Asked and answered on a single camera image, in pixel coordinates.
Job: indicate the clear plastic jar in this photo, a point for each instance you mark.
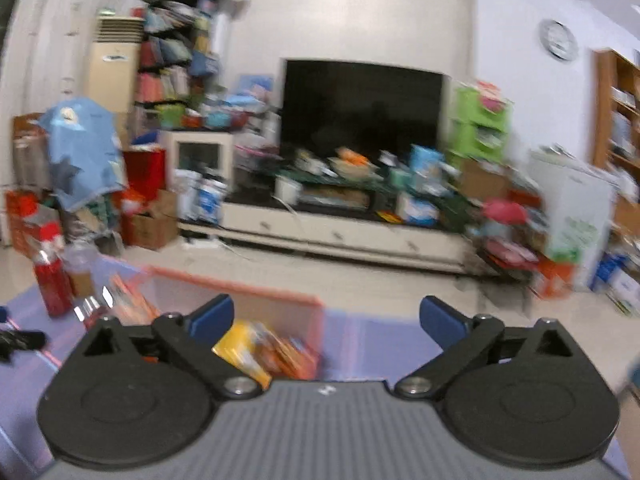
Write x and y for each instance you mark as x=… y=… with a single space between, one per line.
x=80 y=270

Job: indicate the red folding chair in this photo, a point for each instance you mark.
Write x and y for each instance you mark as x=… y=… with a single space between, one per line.
x=505 y=215

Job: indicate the orange white floor box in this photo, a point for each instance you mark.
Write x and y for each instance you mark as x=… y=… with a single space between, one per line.
x=552 y=277

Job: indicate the white chest freezer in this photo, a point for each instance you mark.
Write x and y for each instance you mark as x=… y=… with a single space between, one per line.
x=575 y=210

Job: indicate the yellow snack packet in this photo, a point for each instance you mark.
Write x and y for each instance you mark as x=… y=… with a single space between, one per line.
x=242 y=345

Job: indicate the open cardboard floor box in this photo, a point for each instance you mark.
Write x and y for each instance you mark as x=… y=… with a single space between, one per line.
x=150 y=225

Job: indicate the orange rectangular box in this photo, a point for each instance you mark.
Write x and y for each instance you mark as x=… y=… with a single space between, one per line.
x=272 y=310

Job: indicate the brown cardboard box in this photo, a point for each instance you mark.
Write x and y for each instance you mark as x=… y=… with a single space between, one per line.
x=482 y=180

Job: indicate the flat blue white box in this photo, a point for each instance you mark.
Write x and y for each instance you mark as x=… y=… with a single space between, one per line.
x=417 y=209

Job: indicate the black shelf with books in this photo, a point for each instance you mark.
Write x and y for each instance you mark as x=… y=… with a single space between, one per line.
x=175 y=60

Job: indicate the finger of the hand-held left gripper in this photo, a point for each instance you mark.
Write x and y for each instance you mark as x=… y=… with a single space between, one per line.
x=25 y=341

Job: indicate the red brown printed snack packet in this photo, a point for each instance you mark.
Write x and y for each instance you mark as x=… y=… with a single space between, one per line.
x=132 y=305

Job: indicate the orange chocolate chip cookie packet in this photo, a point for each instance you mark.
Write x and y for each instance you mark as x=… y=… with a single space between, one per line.
x=290 y=355

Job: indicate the blue white sack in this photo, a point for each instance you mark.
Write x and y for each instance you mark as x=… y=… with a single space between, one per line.
x=211 y=202

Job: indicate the red drink can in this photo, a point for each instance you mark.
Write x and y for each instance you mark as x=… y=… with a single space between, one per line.
x=52 y=285

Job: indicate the blue shark print cloth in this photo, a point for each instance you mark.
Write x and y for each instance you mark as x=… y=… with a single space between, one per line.
x=80 y=150

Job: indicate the standing air conditioner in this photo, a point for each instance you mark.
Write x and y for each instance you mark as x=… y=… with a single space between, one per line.
x=112 y=75

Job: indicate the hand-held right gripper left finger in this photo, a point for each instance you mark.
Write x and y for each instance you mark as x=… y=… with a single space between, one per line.
x=212 y=317

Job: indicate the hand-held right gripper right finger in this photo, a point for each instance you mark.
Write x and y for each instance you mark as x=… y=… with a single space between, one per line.
x=440 y=317

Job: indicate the red white carton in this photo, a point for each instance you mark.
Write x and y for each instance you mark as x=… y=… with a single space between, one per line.
x=25 y=215

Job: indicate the red gift bag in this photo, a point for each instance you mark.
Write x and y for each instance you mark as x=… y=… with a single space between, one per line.
x=145 y=170

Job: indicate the round wall clock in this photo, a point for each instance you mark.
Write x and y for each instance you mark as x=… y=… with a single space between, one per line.
x=560 y=40

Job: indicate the wooden bookshelf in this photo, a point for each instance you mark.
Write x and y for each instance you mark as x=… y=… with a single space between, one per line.
x=607 y=110

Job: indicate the silver black snack packet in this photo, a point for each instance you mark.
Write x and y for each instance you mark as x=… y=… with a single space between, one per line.
x=91 y=307

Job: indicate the green plastic drawer unit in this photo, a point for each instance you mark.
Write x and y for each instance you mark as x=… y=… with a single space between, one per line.
x=480 y=125

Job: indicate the small white appliance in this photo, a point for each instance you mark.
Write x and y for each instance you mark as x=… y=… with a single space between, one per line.
x=287 y=191

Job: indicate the fruit bowl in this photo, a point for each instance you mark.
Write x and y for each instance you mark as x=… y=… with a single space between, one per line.
x=352 y=170

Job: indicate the blue checked blanket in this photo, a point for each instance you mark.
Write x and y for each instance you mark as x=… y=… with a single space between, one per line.
x=370 y=345

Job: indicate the white cabinet with glass door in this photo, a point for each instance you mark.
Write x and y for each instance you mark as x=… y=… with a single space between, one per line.
x=200 y=160

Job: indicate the upright blue white pack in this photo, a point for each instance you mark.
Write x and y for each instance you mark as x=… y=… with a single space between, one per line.
x=426 y=167

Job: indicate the black television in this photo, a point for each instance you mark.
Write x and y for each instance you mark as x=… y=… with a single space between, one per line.
x=360 y=110

